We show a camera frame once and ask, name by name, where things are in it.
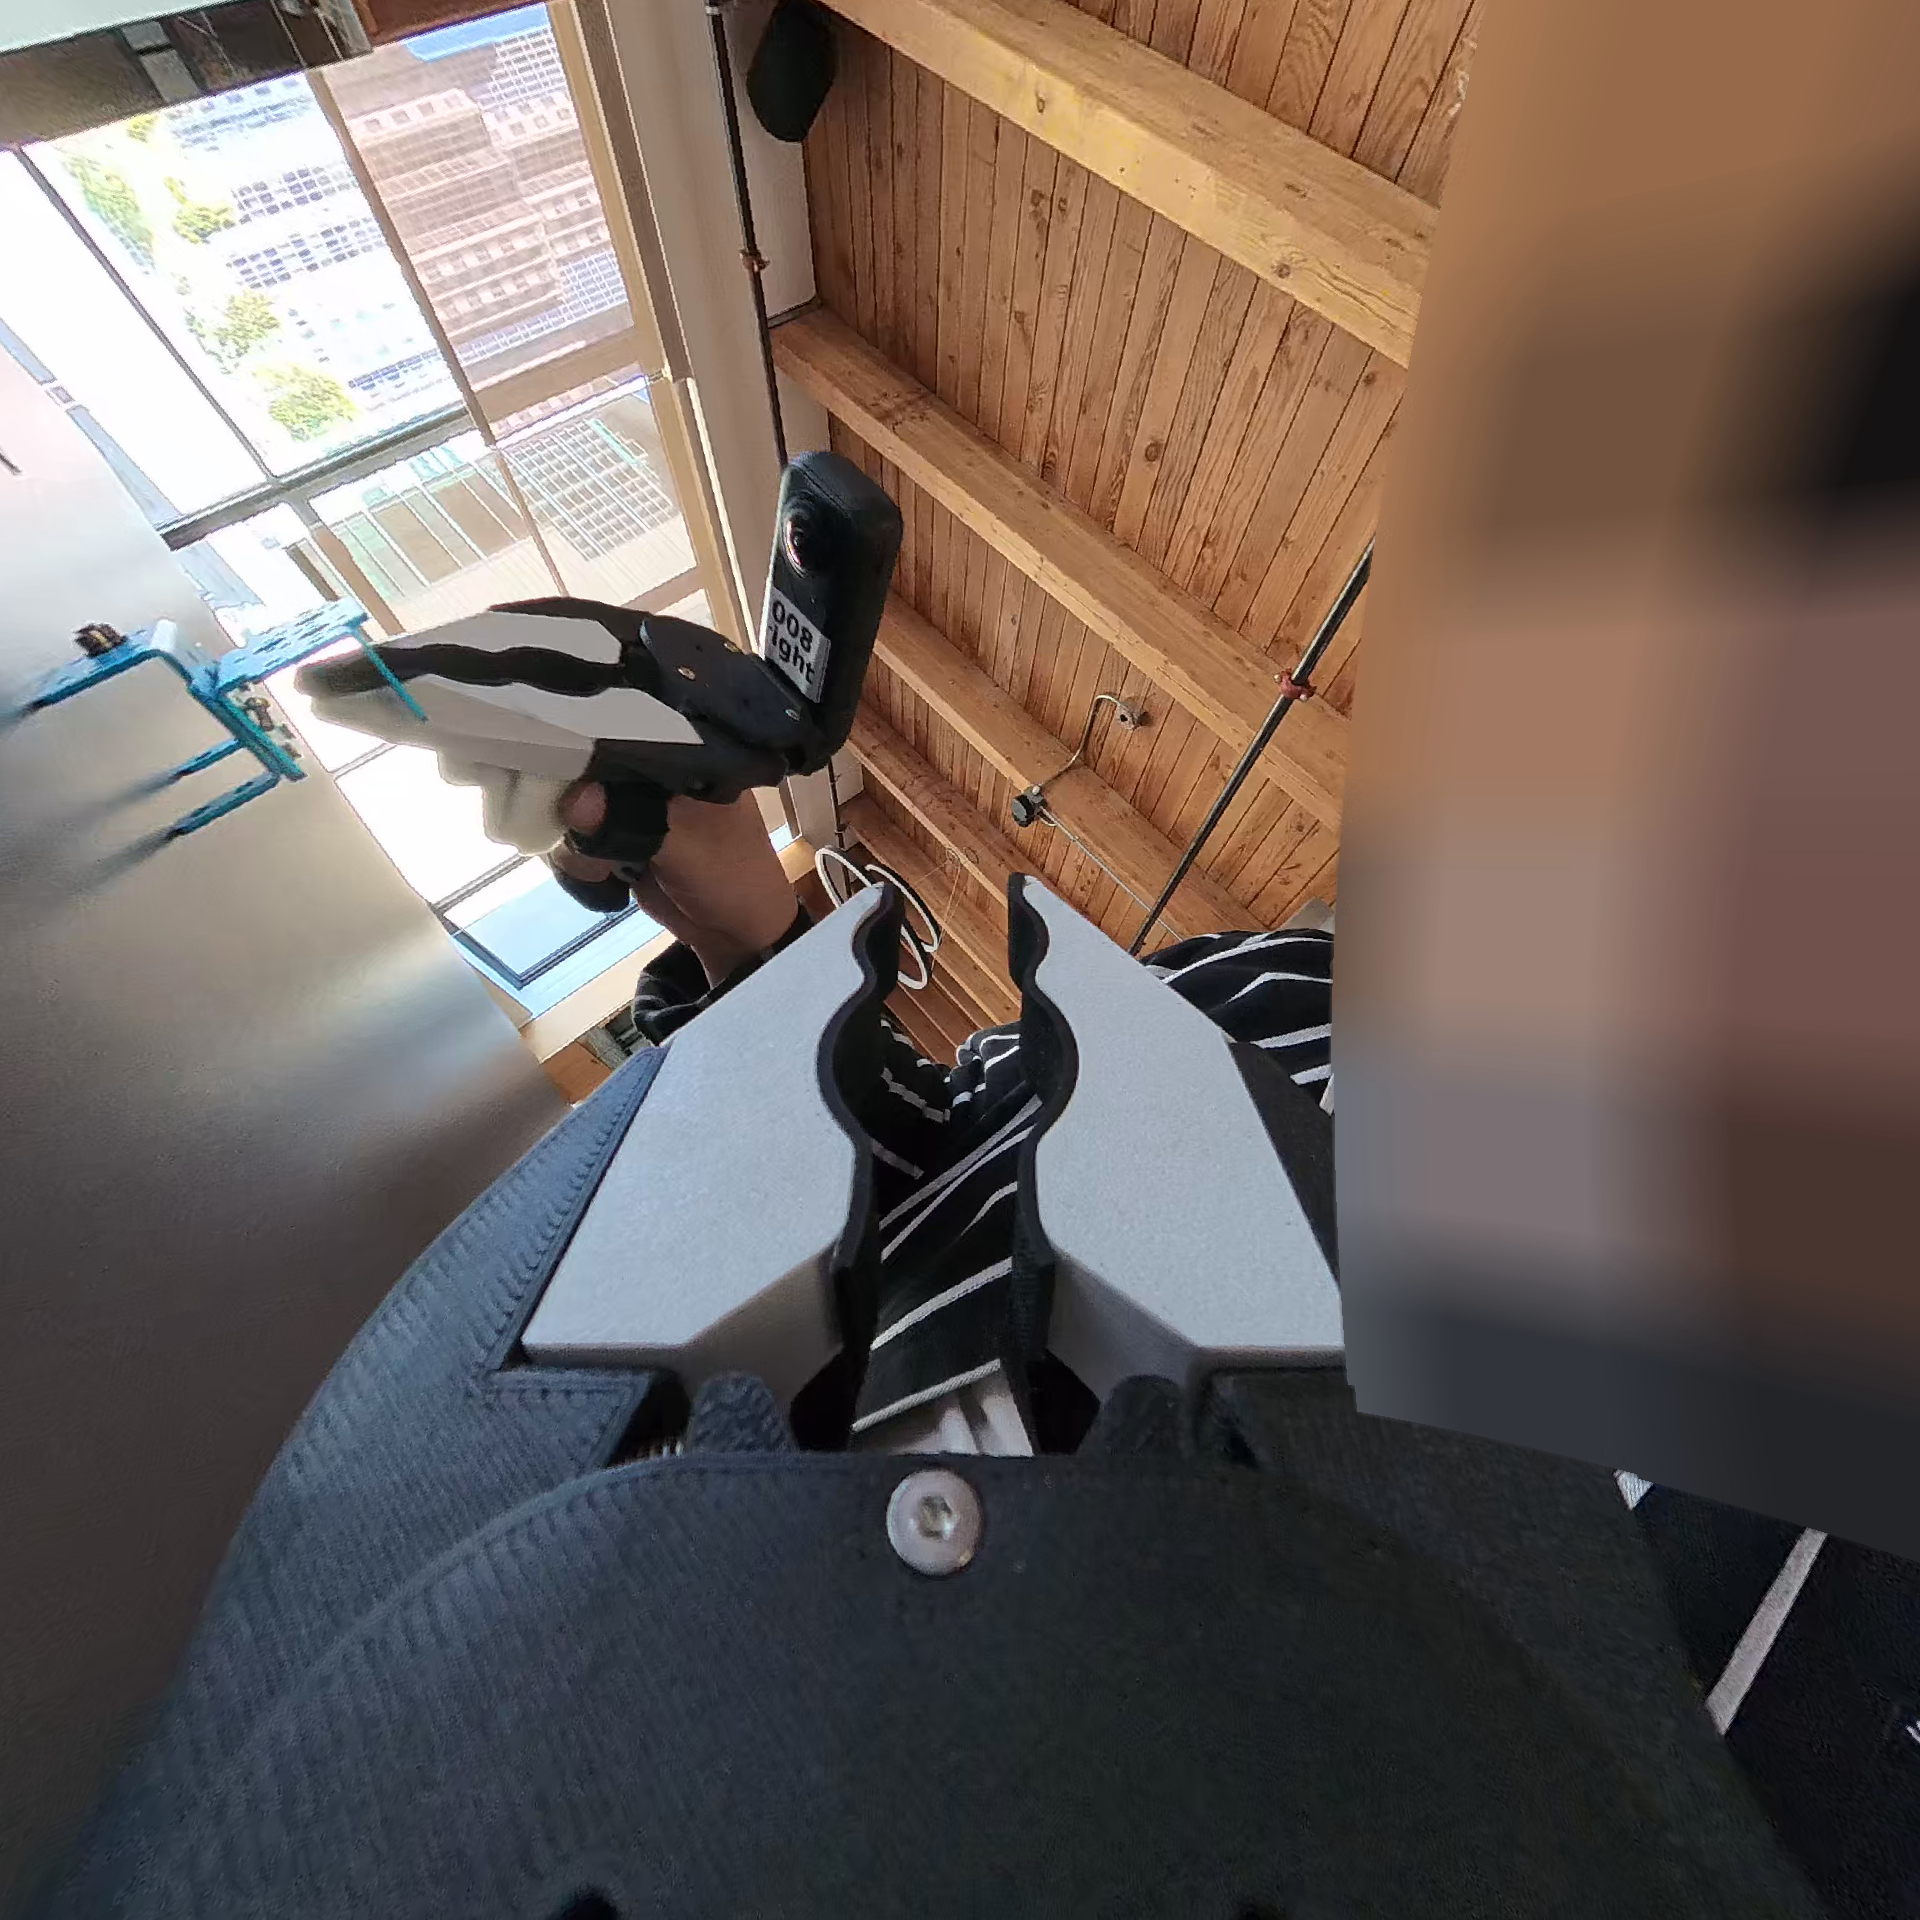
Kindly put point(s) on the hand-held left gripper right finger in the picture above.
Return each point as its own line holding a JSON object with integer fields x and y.
{"x": 1174, "y": 1197}

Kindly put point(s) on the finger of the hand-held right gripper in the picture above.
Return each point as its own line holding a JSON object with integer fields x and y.
{"x": 510, "y": 722}
{"x": 510, "y": 645}

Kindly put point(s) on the person's right hand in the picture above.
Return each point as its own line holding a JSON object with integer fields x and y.
{"x": 718, "y": 887}

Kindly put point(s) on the large glass window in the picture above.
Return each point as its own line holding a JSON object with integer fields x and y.
{"x": 303, "y": 303}

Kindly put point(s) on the conduit with junction box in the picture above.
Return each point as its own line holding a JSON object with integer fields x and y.
{"x": 1031, "y": 806}

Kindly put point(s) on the grey desk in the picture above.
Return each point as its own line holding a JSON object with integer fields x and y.
{"x": 182, "y": 1054}

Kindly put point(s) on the blue perforated metal bracket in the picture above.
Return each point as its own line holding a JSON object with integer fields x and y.
{"x": 253, "y": 694}

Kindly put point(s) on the black sprinkler pipe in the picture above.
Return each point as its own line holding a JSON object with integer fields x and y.
{"x": 1262, "y": 734}

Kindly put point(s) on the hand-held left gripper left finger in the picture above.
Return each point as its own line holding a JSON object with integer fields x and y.
{"x": 706, "y": 1197}

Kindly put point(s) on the black ceiling device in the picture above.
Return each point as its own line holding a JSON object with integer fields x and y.
{"x": 788, "y": 69}

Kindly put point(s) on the blue metal plate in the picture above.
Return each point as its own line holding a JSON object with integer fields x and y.
{"x": 107, "y": 668}

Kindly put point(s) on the black ceiling pipe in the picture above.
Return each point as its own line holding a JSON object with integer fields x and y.
{"x": 751, "y": 303}

